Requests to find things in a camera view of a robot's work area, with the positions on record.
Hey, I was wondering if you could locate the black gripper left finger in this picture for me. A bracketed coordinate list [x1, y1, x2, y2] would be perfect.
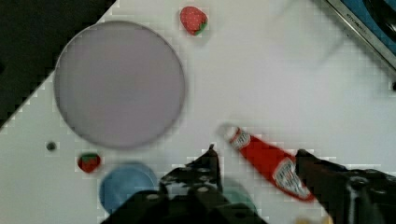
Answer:
[159, 144, 223, 198]

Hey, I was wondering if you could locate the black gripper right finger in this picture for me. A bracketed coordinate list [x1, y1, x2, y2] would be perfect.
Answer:
[296, 149, 396, 224]

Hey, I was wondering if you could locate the black toaster oven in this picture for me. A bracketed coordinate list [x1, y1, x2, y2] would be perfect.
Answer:
[323, 0, 396, 70]

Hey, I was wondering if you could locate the red ketchup bottle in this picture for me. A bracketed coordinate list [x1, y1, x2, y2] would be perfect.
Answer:
[223, 126, 315, 202]

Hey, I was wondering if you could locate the blue round bowl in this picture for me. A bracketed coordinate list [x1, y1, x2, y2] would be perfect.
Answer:
[98, 162, 158, 214]

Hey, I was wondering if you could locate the dark red toy strawberry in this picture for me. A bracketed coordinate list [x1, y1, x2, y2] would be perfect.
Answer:
[78, 153, 101, 174]

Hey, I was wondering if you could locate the large grey round plate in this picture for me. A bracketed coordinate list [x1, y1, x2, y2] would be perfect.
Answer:
[53, 21, 186, 149]

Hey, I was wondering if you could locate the light red toy strawberry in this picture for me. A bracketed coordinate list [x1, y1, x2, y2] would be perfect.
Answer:
[179, 7, 208, 36]

